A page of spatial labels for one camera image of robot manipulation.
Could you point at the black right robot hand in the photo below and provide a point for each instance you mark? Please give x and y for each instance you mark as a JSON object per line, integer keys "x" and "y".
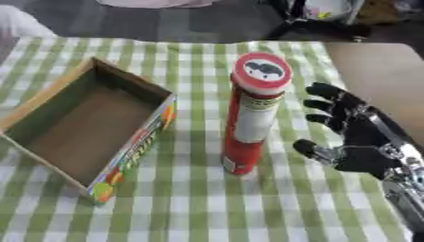
{"x": 361, "y": 126}

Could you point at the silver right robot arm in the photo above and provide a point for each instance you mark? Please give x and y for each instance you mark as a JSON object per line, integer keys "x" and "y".
{"x": 407, "y": 186}

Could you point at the red cylindrical canister bottle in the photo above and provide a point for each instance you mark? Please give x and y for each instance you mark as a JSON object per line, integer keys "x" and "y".
{"x": 249, "y": 119}

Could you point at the open cardboard box colourful print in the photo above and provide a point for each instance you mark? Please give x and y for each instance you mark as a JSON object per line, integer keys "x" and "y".
{"x": 88, "y": 126}

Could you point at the black tripod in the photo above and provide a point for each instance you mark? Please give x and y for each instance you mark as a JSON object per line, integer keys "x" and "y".
{"x": 315, "y": 26}

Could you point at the brown bag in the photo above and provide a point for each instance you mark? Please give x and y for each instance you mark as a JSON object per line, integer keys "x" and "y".
{"x": 378, "y": 12}

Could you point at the white bag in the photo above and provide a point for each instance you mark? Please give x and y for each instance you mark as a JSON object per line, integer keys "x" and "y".
{"x": 331, "y": 9}

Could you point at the pale pink cloth object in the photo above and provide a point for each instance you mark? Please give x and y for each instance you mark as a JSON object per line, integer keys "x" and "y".
{"x": 157, "y": 3}

